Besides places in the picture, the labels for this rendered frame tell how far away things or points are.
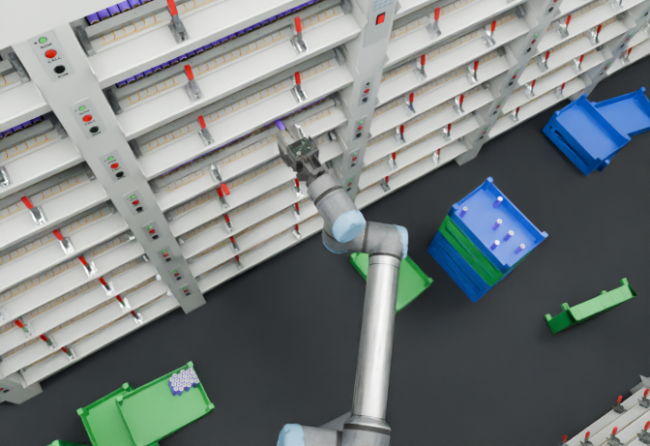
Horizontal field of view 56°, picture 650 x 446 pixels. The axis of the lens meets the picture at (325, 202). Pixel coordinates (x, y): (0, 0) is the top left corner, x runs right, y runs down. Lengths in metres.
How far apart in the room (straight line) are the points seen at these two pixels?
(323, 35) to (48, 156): 0.67
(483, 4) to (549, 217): 1.33
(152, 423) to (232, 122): 1.32
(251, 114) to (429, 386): 1.43
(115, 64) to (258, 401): 1.63
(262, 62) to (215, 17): 0.22
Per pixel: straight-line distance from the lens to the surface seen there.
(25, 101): 1.25
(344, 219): 1.55
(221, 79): 1.43
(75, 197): 1.58
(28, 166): 1.42
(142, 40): 1.26
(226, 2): 1.29
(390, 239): 1.67
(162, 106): 1.41
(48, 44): 1.13
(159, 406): 2.53
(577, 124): 3.15
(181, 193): 1.75
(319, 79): 1.66
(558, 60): 2.68
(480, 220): 2.39
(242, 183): 1.94
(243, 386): 2.55
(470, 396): 2.63
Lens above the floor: 2.51
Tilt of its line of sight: 65 degrees down
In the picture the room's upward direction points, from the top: 6 degrees clockwise
